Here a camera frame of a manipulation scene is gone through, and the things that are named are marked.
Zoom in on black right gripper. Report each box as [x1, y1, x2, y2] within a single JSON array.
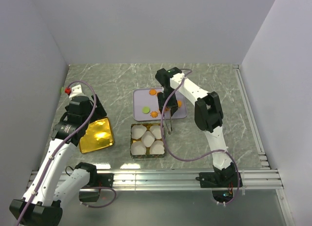
[[157, 87, 179, 116]]

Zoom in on green round cookie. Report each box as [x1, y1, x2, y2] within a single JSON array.
[[142, 106, 150, 114]]

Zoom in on gold tin lid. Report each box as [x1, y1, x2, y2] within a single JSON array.
[[79, 117, 114, 154]]

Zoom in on metal tongs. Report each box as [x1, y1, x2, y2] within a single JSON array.
[[162, 110, 173, 135]]

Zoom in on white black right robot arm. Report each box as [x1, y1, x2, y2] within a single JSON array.
[[155, 67, 239, 186]]

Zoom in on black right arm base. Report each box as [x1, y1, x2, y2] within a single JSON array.
[[195, 172, 243, 205]]

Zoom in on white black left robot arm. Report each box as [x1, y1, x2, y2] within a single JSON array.
[[9, 94, 107, 226]]

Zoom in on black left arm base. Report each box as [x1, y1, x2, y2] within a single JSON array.
[[78, 173, 117, 208]]

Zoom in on orange flower cookie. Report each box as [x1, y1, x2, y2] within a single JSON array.
[[150, 111, 158, 118]]

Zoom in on lavender plastic tray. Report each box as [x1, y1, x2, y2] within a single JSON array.
[[133, 87, 187, 122]]

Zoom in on orange round chip cookie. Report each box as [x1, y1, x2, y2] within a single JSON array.
[[149, 89, 157, 96]]

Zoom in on white paper cup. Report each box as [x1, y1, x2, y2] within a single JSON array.
[[131, 124, 147, 140], [141, 131, 155, 147], [131, 141, 146, 156], [150, 140, 165, 155], [149, 125, 162, 140]]

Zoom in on gold green cookie tin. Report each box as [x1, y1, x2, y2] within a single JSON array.
[[130, 123, 165, 159]]

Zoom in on white camera mount red button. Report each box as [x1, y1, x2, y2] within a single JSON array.
[[64, 84, 85, 100]]

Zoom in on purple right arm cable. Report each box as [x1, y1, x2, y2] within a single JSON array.
[[160, 68, 242, 206]]

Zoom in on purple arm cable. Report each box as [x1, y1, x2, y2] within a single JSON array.
[[15, 81, 117, 226], [160, 68, 242, 206]]

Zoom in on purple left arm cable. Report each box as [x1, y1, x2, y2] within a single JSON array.
[[15, 81, 117, 226]]

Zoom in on aluminium frame rail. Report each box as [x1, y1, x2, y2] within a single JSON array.
[[98, 169, 284, 191]]

